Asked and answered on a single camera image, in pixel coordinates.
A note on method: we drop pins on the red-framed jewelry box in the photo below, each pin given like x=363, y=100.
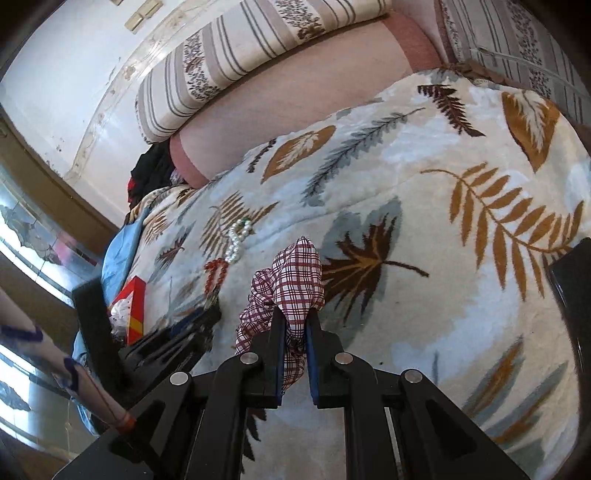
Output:
x=131, y=314

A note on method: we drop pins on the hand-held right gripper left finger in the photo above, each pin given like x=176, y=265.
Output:
x=278, y=344

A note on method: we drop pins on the pink bolster cushion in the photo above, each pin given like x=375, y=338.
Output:
x=295, y=101

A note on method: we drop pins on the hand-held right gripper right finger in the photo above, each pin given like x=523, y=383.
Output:
x=315, y=353

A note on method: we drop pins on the black cloth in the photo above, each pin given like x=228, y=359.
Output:
x=152, y=173

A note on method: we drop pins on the person's left forearm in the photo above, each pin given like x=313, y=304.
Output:
x=46, y=353

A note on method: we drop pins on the striped floral cushion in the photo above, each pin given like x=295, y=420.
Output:
x=240, y=60
x=521, y=41

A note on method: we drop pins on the leaf-print fleece blanket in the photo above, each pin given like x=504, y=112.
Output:
x=415, y=240

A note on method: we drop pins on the pink checked scrunchie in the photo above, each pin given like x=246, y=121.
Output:
x=298, y=277

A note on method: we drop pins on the black flat object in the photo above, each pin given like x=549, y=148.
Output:
x=575, y=300

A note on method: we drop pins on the light blue cloth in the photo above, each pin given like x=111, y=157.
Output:
x=121, y=249

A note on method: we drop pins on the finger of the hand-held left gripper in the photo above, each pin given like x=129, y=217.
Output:
x=184, y=337

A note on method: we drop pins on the beige wall switch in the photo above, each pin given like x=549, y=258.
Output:
x=143, y=14

